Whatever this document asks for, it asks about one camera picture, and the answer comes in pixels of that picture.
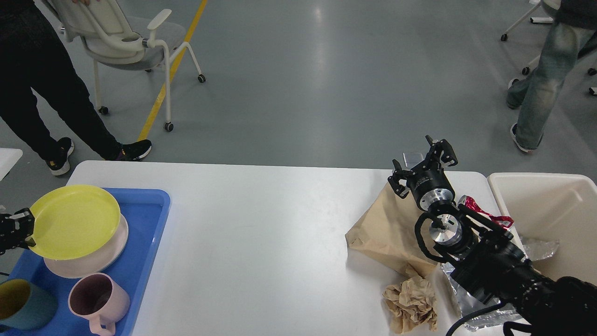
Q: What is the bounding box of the aluminium foil tray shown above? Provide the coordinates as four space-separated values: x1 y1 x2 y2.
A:
440 263 521 332

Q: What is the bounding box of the floor socket plate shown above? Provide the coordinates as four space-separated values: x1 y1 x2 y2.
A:
403 152 425 169

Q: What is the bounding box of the white office chair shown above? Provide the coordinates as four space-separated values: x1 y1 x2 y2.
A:
44 0 206 132
500 0 597 96

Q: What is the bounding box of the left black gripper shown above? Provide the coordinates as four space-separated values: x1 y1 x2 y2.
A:
0 208 36 255

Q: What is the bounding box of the yellow plate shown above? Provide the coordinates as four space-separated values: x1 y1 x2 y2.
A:
30 184 121 260

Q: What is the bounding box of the pink plate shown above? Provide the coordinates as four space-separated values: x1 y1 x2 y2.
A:
43 215 129 279

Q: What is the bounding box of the crumpled brown paper ball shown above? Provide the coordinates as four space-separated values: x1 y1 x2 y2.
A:
382 265 438 335

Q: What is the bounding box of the blue plastic tray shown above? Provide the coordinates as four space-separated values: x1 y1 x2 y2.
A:
3 189 170 336

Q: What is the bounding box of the brown paper bag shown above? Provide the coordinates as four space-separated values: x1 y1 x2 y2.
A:
345 183 437 277

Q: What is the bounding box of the pink mug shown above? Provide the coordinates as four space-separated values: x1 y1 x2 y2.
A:
68 273 130 336

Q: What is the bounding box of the person in grey jeans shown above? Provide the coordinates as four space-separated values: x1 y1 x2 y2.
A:
506 0 597 154

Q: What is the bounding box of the white office chair right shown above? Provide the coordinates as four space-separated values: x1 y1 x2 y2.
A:
500 0 597 96

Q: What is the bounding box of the beige waste bin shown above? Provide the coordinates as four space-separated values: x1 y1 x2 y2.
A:
488 173 597 284

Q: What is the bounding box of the blue yellow cup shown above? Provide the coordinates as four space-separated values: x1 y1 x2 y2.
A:
0 279 58 330

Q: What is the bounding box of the white office chair left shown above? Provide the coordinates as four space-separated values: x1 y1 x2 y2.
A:
44 0 206 132

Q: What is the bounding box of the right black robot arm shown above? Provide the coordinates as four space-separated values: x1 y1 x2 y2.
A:
388 135 596 336

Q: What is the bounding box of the crumpled foil in bin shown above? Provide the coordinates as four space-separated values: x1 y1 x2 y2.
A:
520 236 560 261

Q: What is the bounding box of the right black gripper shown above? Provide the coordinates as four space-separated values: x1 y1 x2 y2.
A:
388 135 458 212

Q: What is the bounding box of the person in black clothes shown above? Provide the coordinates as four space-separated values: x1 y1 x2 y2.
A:
0 0 152 176

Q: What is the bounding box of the crushed red can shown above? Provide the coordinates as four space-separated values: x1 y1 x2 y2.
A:
457 195 514 230

